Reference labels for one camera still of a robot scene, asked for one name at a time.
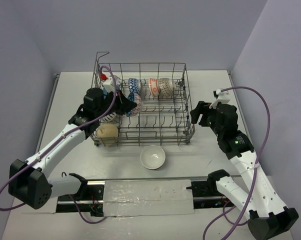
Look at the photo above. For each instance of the yellow bowl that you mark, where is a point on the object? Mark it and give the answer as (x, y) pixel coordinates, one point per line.
(107, 134)

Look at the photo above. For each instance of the plain blue bowl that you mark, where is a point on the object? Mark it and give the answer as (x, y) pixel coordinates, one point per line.
(105, 93)

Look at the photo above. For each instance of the orange floral bowl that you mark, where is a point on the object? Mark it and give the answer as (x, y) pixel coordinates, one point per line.
(154, 87)

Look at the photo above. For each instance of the plain white bowl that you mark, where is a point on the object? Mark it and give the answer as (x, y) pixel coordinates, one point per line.
(152, 157)

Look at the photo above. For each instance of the red patterned bowl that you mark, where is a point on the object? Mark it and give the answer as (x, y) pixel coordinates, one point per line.
(135, 86)

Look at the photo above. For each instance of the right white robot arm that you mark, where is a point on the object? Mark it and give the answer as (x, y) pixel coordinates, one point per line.
(267, 215)

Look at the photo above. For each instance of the grey patterned bowl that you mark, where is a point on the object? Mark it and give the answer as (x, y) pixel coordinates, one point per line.
(167, 87)

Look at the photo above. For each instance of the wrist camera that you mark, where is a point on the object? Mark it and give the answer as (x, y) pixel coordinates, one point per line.
(221, 97)
(108, 83)

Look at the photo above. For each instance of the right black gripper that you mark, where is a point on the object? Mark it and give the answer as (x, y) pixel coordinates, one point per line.
(201, 108)

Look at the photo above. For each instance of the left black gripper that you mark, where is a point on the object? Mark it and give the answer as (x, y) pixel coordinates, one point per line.
(121, 104)

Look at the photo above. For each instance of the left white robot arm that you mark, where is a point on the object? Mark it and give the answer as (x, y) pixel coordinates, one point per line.
(30, 180)

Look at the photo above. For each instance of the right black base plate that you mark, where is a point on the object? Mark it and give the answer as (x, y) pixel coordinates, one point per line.
(204, 197)

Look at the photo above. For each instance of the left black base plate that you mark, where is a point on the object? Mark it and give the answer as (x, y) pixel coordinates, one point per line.
(90, 201)

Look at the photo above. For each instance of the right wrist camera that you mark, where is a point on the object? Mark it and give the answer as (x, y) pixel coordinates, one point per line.
(221, 97)

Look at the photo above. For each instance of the grey wire dish rack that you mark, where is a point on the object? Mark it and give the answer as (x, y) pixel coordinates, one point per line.
(164, 120)

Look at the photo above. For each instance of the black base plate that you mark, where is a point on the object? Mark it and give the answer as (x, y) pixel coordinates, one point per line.
(90, 201)
(204, 197)

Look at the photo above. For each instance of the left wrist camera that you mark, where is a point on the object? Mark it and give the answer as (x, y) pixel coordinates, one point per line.
(108, 83)

